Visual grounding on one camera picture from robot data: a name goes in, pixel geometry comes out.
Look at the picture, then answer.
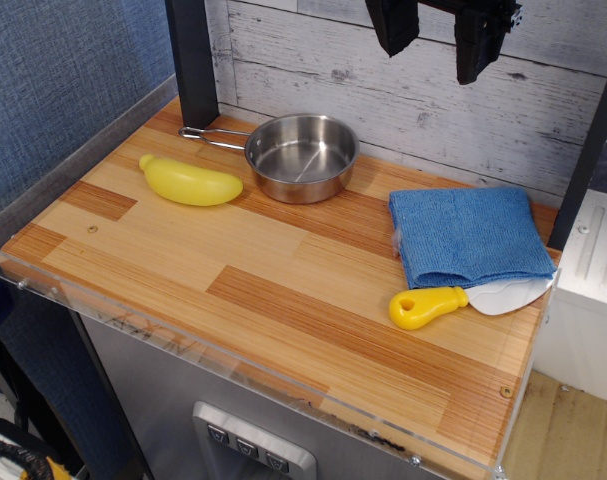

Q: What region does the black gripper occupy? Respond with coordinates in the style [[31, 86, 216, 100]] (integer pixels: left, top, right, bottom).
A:
[[365, 0, 523, 85]]

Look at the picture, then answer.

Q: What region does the blue towel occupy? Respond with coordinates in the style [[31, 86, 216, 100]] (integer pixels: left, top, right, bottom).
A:
[[389, 187, 556, 289]]

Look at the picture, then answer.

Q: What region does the black left frame post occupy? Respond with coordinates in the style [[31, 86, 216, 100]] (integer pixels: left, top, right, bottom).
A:
[[165, 0, 219, 128]]

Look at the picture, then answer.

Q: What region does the clear acrylic table guard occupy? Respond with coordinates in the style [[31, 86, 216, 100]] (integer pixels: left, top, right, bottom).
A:
[[0, 239, 544, 479]]

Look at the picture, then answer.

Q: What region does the white ribbed side unit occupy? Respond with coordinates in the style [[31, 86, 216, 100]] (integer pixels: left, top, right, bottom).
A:
[[533, 190, 607, 401]]

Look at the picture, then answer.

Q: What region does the black frame post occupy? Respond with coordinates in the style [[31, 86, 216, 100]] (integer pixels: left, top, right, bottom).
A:
[[547, 74, 607, 250], [165, 0, 219, 128]]

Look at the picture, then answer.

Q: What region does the yellow handled toy knife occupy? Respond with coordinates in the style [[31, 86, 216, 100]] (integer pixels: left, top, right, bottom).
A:
[[388, 279, 553, 330]]

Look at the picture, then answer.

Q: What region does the black right frame post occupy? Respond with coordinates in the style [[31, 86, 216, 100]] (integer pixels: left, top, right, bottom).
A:
[[547, 74, 607, 250]]

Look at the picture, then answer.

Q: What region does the small steel saucepan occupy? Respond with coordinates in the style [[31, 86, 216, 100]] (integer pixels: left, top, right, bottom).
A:
[[179, 114, 360, 205]]

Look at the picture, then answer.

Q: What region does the yellow black object bottom left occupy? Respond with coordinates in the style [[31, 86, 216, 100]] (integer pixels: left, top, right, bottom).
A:
[[0, 440, 73, 480]]

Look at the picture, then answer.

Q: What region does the yellow toy banana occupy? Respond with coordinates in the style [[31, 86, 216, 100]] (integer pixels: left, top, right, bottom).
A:
[[139, 154, 243, 207]]

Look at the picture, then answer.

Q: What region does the silver button control panel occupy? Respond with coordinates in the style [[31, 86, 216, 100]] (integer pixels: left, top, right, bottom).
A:
[[192, 401, 317, 479]]

